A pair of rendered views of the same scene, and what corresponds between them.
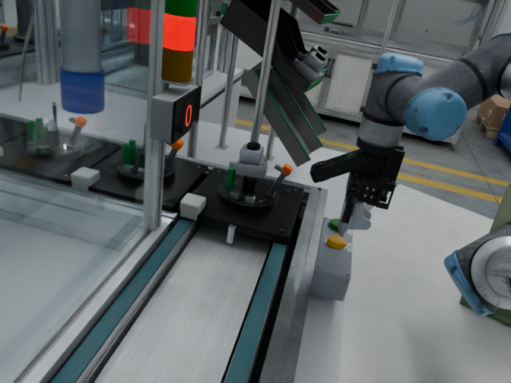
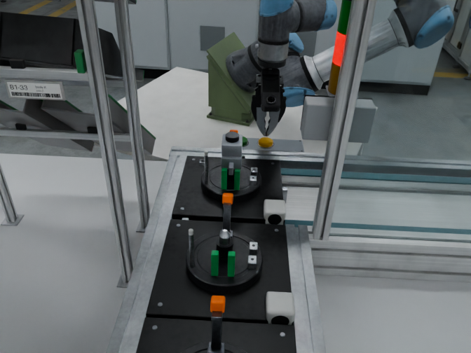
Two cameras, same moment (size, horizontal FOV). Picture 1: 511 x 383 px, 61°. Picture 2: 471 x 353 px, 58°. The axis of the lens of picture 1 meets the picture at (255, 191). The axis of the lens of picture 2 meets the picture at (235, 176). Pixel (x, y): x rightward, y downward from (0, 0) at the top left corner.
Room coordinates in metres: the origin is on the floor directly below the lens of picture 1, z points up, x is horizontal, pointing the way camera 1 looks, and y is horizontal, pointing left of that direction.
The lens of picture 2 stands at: (0.98, 0.83, 1.55)
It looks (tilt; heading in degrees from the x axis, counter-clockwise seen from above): 34 degrees down; 263
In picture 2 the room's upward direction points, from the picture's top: 2 degrees clockwise
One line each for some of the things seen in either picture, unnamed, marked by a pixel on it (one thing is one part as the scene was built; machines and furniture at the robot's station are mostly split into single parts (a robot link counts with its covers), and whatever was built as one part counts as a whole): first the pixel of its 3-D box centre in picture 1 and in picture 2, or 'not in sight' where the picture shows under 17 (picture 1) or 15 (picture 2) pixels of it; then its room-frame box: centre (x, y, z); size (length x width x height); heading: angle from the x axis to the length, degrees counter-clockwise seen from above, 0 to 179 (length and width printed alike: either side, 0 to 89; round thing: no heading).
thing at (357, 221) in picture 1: (355, 222); (272, 118); (0.75, -0.21, 1.03); 0.06 x 0.03 x 0.09; 81
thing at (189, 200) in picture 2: (246, 201); (230, 187); (0.88, 0.02, 0.96); 0.24 x 0.24 x 0.02; 81
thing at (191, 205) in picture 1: (192, 207); (274, 212); (0.80, 0.13, 0.97); 0.05 x 0.05 x 0.04; 81
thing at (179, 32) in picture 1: (179, 31); (350, 47); (0.71, 0.16, 1.33); 0.05 x 0.05 x 0.05
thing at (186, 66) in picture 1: (176, 63); (344, 77); (0.71, 0.16, 1.28); 0.05 x 0.05 x 0.05
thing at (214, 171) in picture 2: (248, 194); (230, 181); (0.88, 0.02, 0.98); 0.14 x 0.14 x 0.02
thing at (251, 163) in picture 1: (248, 158); (231, 150); (0.89, 0.03, 1.07); 0.08 x 0.04 x 0.07; 82
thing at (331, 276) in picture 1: (332, 254); (264, 153); (0.77, -0.18, 0.93); 0.21 x 0.07 x 0.06; 171
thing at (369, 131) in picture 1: (379, 130); (271, 50); (0.77, -0.20, 1.21); 0.08 x 0.08 x 0.05
